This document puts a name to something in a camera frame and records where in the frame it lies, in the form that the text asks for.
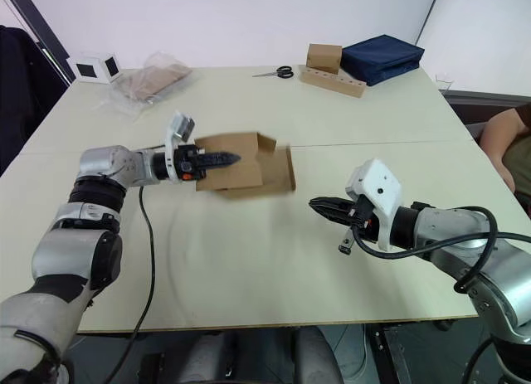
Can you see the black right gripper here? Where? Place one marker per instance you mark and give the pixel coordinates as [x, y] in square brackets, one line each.
[363, 212]

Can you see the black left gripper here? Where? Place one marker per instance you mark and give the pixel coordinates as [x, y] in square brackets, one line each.
[186, 164]

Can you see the small brown cardboard box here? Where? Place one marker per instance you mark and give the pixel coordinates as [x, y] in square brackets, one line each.
[240, 168]

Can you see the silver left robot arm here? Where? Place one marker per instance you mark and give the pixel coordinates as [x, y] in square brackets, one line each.
[103, 164]

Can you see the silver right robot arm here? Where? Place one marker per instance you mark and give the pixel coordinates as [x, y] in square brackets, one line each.
[448, 226]

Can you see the clear bag of flat cardboard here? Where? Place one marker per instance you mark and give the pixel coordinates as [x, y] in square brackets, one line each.
[149, 81]

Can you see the small closed cardboard box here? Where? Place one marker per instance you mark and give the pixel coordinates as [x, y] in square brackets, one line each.
[323, 57]

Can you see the wooden block with holes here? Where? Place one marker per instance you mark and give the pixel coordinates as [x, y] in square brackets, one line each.
[332, 82]

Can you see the grey rounded shape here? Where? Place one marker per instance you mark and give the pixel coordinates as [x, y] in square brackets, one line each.
[207, 359]
[315, 355]

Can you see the navy blue fabric case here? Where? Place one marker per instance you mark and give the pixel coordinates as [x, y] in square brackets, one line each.
[381, 58]

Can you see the white cube with black squares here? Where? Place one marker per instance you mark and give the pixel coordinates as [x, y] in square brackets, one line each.
[89, 69]

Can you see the clear plastic cup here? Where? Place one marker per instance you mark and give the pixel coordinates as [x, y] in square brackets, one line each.
[444, 82]

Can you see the person in olive shirt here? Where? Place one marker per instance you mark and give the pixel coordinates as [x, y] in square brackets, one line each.
[520, 160]

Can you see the dark jacket on chair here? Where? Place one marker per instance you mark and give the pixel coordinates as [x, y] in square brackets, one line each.
[20, 89]

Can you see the black diagonal bar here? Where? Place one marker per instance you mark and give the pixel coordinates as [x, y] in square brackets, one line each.
[43, 37]

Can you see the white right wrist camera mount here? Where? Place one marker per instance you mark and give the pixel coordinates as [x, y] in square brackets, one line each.
[379, 181]

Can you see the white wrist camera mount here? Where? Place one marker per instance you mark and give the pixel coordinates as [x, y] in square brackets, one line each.
[379, 181]
[176, 129]

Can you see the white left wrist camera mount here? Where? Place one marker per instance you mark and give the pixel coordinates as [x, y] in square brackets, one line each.
[176, 129]

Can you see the black metal frame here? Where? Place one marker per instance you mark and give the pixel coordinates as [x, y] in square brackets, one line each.
[390, 351]

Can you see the black wall strip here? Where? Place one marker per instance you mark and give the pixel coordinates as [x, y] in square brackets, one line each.
[427, 15]

